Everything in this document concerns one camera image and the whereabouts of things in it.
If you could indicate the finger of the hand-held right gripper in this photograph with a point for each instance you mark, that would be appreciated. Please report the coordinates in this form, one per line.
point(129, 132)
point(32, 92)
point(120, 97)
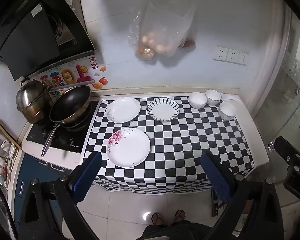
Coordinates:
point(287, 150)

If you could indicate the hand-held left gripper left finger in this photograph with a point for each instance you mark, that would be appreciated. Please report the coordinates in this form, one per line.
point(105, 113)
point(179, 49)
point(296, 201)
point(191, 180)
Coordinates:
point(87, 177)

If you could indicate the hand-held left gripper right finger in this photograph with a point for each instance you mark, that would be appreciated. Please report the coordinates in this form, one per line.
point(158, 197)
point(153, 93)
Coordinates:
point(215, 175)

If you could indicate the white plate pink flowers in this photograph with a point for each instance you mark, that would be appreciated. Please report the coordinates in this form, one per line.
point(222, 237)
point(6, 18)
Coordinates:
point(131, 150)

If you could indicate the white bowl blue pattern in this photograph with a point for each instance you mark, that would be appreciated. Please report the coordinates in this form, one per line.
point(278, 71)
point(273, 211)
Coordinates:
point(227, 112)

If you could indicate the wide white bowl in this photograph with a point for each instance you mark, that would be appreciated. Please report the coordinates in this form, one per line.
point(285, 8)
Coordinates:
point(197, 101)

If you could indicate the plain white plate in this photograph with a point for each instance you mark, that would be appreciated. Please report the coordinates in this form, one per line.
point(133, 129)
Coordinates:
point(123, 110)

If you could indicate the white plate blue leaf rim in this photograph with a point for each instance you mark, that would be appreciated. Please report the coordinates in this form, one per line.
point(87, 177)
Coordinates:
point(163, 110)

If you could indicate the black glass gas stove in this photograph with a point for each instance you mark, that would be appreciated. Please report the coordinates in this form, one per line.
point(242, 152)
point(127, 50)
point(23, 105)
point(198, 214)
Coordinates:
point(65, 141)

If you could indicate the black white checkered mat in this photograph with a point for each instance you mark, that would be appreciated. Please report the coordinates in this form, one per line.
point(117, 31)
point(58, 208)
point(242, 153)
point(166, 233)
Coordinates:
point(180, 150)

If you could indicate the person's right foot in sandal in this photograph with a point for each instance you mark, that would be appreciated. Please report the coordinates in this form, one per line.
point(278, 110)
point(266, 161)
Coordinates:
point(179, 216)

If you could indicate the person's foot in sandal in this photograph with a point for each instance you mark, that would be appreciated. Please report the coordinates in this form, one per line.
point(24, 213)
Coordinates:
point(179, 216)
point(157, 218)

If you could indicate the blue kitchen cabinet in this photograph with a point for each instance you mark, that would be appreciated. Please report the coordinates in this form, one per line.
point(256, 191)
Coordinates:
point(30, 170)

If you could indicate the person's dark trousers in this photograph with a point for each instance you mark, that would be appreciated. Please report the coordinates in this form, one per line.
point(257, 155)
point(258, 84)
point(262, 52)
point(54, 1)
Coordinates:
point(175, 231)

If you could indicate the glass sliding door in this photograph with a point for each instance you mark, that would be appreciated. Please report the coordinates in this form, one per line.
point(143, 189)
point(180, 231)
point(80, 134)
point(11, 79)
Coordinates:
point(290, 80)

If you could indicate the person's left foot in sandal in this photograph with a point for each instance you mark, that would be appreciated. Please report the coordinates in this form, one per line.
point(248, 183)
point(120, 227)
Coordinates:
point(157, 218)

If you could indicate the white cloth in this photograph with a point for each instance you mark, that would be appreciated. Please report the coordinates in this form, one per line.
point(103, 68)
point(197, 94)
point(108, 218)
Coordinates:
point(231, 97)

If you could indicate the metal dish rack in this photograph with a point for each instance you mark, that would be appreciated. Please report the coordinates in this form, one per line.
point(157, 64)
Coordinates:
point(1, 155)

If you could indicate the stainless steel steamer pot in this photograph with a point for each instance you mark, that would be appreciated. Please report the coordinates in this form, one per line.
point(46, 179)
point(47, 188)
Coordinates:
point(31, 102)

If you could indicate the black range hood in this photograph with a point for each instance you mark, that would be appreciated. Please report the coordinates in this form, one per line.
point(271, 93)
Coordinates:
point(27, 37)

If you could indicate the clear plastic bag of eggs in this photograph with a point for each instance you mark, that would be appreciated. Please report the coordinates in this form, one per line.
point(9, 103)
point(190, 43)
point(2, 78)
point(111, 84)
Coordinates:
point(160, 27)

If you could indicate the stainless steel hood chimney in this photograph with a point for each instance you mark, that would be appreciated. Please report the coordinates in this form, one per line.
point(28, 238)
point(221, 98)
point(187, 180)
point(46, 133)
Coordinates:
point(70, 2)

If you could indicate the white wall socket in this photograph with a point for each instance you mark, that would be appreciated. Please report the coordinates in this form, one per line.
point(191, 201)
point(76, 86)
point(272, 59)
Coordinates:
point(220, 53)
point(233, 56)
point(243, 58)

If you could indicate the colourful wall stickers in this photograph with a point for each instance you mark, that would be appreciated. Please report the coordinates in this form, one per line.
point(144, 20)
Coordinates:
point(70, 76)

